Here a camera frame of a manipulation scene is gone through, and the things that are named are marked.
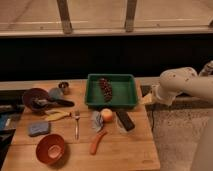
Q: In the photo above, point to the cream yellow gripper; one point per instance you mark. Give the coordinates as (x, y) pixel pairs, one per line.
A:
(148, 99)

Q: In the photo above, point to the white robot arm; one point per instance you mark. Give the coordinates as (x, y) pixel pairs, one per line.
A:
(174, 82)

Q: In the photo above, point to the small metal cup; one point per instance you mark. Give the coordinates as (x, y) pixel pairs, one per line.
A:
(64, 86)

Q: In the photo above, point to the green plastic tray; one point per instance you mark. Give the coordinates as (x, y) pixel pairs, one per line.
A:
(116, 91)

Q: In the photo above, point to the black rectangular block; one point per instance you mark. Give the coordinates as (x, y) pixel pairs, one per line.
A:
(124, 121)

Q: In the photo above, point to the peach apple fruit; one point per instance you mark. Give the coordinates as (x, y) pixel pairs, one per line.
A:
(107, 115)

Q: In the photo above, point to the dark grape bunch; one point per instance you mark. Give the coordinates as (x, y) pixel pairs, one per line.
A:
(106, 89)

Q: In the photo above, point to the grey crumpled cloth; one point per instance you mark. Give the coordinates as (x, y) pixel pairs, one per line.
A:
(97, 121)

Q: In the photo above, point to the orange carrot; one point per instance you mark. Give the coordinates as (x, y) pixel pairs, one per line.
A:
(96, 140)

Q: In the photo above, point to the silver metal fork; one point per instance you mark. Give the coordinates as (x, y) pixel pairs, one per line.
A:
(77, 118)

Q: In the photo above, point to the yellow banana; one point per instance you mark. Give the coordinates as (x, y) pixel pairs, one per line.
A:
(56, 115)

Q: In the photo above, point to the orange red bowl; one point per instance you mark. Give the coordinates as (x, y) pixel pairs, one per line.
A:
(50, 149)

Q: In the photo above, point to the blue sponge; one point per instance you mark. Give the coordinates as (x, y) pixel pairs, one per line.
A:
(38, 128)

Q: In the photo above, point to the dark purple bowl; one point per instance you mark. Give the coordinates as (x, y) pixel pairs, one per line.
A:
(30, 95)

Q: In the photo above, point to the metal rail with bracket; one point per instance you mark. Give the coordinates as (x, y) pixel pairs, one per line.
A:
(207, 70)

